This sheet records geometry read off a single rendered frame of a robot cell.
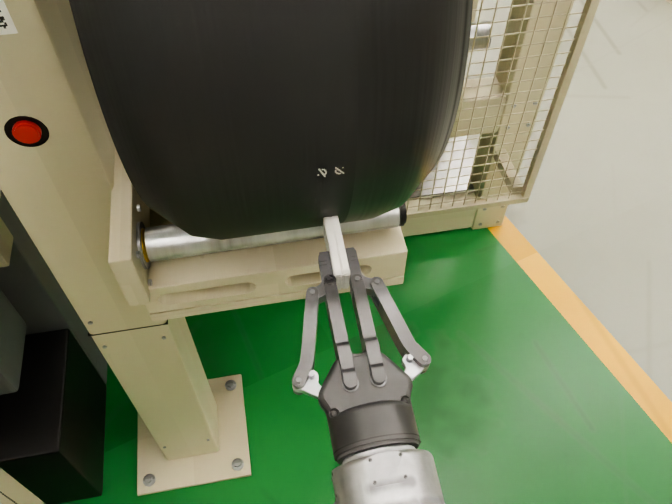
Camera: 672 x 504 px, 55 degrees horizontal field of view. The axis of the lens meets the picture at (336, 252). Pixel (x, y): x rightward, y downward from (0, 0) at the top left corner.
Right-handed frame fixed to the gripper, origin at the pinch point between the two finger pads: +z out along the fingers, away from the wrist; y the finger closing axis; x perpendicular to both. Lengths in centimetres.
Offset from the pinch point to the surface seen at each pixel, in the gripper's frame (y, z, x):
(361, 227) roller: -5.9, 11.8, 15.7
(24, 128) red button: 31.2, 21.3, -0.1
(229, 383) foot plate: 22, 25, 106
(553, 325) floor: -69, 27, 109
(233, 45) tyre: 6.9, 4.7, -23.5
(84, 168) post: 27.1, 20.7, 7.5
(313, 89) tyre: 1.5, 3.2, -19.7
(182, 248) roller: 17.3, 12.1, 15.0
